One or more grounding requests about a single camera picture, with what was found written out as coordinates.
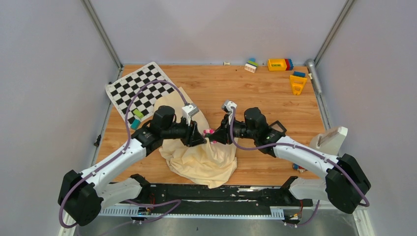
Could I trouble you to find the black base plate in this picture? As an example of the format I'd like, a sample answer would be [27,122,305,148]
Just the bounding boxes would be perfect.
[133,183,313,215]

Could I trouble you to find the red blue brick stack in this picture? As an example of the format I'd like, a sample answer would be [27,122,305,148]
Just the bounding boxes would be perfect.
[285,59,294,71]

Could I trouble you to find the colourful toy car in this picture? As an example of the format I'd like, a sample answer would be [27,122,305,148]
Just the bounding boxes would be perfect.
[292,163,306,173]

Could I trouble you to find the pink flower brooch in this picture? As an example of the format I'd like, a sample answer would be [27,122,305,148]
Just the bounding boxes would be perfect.
[203,129,214,136]

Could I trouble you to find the cream yellow garment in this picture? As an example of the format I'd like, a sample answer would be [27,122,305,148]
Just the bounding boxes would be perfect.
[154,90,238,188]

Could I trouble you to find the green blue brick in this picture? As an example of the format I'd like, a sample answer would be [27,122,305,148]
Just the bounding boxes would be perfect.
[247,58,258,67]

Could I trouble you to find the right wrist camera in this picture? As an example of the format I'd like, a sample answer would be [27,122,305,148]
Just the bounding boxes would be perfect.
[221,100,237,123]

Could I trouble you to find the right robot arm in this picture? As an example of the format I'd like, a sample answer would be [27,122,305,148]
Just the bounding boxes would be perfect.
[206,107,371,214]

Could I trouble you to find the lime green block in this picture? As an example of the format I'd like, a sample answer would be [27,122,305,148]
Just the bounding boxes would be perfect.
[132,109,144,120]

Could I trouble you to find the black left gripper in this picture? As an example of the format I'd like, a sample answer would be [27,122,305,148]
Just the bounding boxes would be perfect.
[162,115,207,148]

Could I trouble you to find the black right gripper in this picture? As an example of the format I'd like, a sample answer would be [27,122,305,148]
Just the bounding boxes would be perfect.
[209,115,257,146]

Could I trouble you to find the grey metal cylinder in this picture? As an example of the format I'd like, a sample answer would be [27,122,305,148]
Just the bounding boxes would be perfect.
[305,59,323,94]

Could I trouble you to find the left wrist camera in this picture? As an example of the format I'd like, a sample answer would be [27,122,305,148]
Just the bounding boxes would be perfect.
[181,103,200,126]

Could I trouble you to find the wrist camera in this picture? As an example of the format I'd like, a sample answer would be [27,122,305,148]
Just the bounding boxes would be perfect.
[181,103,200,126]
[221,100,237,123]

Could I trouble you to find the white toy brick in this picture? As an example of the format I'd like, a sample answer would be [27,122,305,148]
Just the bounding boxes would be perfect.
[244,63,257,73]

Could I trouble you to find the teal block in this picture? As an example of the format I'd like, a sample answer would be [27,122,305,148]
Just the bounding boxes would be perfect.
[130,119,141,130]

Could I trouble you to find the black framed magnifier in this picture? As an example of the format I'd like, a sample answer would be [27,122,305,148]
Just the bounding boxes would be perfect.
[269,120,287,135]

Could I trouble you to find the yellow toy bin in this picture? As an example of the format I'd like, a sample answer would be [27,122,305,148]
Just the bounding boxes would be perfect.
[267,59,288,71]

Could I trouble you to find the purple cable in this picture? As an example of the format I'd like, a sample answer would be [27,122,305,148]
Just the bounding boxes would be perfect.
[58,80,191,229]
[229,107,371,227]

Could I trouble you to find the yellow toy frame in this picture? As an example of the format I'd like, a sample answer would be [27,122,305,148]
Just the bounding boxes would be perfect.
[289,75,307,95]

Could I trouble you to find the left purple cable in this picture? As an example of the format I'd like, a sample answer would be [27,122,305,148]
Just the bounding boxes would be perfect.
[58,80,191,229]

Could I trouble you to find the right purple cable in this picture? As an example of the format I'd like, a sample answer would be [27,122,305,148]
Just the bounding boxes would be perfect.
[229,107,371,227]

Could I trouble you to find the blue toy brick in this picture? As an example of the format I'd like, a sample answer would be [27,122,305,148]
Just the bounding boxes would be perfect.
[293,71,306,78]

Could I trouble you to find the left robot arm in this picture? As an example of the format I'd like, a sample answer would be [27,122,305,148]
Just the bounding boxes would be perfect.
[58,103,207,228]

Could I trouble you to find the black white chessboard mat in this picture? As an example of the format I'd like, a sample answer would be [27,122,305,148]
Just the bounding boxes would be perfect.
[105,62,176,125]

